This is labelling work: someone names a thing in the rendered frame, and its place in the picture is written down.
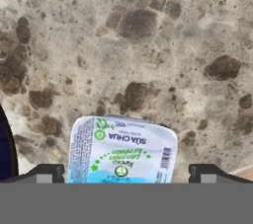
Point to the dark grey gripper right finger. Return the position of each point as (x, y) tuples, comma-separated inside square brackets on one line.
[(204, 172)]

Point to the dark blue plate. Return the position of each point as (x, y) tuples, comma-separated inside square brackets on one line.
[(6, 149)]

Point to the tan wooden board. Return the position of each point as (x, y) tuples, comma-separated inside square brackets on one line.
[(244, 172)]

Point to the white yogurt container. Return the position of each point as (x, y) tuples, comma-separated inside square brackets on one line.
[(122, 149)]

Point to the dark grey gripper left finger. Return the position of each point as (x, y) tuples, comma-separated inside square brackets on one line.
[(49, 172)]

